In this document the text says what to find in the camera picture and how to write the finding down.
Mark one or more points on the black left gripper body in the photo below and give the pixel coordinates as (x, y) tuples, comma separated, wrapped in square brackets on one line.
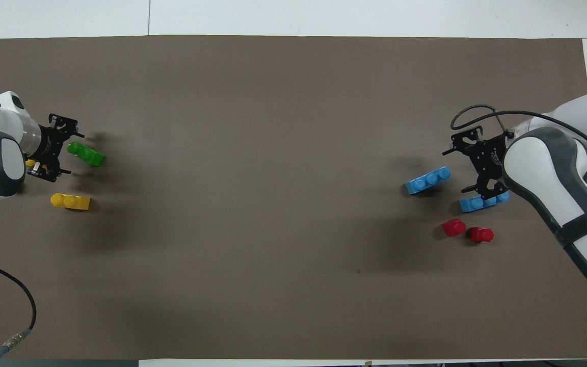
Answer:
[(51, 145)]

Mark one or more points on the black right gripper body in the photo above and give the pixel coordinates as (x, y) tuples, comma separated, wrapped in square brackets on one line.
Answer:
[(489, 160)]

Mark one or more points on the green two-stud toy brick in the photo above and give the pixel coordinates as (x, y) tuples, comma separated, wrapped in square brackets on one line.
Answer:
[(87, 154)]

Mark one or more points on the blue three-stud toy brick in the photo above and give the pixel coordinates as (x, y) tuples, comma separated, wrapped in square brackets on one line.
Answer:
[(472, 204), (427, 180)]

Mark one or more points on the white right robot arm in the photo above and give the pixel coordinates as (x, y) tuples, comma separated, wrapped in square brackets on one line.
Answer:
[(553, 173)]

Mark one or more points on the yellow two-stud toy brick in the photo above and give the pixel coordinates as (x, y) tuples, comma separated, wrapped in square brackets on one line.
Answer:
[(30, 163), (70, 201)]

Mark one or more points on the red one-stud toy brick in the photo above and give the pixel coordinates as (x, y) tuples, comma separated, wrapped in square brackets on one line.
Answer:
[(481, 234), (454, 227)]

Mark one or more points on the brown table mat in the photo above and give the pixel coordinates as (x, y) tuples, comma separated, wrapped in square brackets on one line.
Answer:
[(293, 102)]

